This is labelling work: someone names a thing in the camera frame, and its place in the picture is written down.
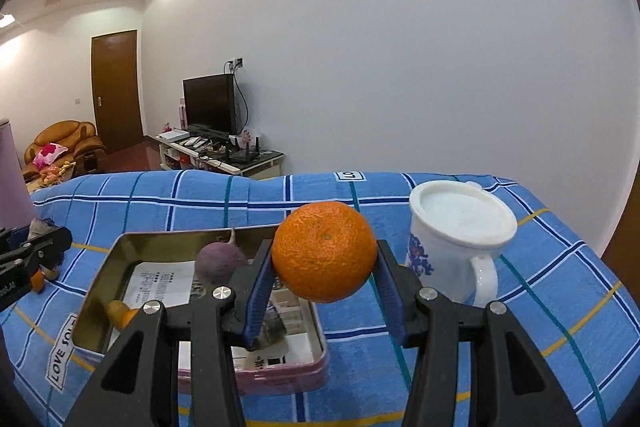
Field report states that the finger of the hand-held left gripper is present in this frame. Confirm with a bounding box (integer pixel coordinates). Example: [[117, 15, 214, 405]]
[[0, 227, 31, 253], [0, 226, 73, 276]]

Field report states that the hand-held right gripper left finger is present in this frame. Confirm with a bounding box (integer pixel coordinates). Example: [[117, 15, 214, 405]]
[[65, 239, 276, 427]]

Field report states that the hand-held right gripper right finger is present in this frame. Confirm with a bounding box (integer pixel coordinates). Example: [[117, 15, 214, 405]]
[[374, 238, 582, 427]]

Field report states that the purple radish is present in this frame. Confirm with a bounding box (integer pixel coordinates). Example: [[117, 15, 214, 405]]
[[194, 227, 253, 290]]

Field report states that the pink metal tin box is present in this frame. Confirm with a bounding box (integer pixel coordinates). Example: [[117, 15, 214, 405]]
[[72, 227, 330, 395]]

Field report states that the large orange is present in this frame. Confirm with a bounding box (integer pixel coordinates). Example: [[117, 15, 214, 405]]
[[271, 202, 379, 304]]

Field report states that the small yellow-green fruit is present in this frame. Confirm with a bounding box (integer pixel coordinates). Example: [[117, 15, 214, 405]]
[[107, 300, 128, 328]]

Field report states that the white mug with blue print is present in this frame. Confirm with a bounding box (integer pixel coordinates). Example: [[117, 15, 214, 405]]
[[404, 179, 518, 306]]

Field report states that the pink cylindrical kettle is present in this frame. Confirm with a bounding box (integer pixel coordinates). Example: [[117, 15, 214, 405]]
[[0, 119, 37, 233]]

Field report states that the pink floral cushion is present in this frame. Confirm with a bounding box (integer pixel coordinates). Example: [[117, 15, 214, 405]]
[[32, 143, 68, 168]]

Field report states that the printed paper leaflet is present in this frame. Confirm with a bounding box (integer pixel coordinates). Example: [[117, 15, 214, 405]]
[[122, 259, 323, 373]]

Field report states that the orange-brown leather sofa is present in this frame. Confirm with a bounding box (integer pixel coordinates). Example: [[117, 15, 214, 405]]
[[21, 120, 107, 180]]

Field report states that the blue checked blanket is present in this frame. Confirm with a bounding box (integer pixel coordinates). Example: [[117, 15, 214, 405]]
[[0, 169, 638, 427]]

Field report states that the white television stand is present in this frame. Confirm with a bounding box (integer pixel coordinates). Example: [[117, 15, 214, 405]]
[[156, 132, 285, 180]]

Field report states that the black router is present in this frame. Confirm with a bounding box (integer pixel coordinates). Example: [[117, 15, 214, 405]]
[[227, 137, 263, 162]]

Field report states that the brown wooden door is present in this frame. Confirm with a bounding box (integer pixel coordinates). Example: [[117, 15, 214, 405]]
[[91, 30, 146, 154]]

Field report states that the black television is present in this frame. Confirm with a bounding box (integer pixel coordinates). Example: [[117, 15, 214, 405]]
[[182, 74, 237, 135]]

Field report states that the black power cable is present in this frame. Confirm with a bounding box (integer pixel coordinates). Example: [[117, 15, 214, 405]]
[[234, 69, 249, 132]]

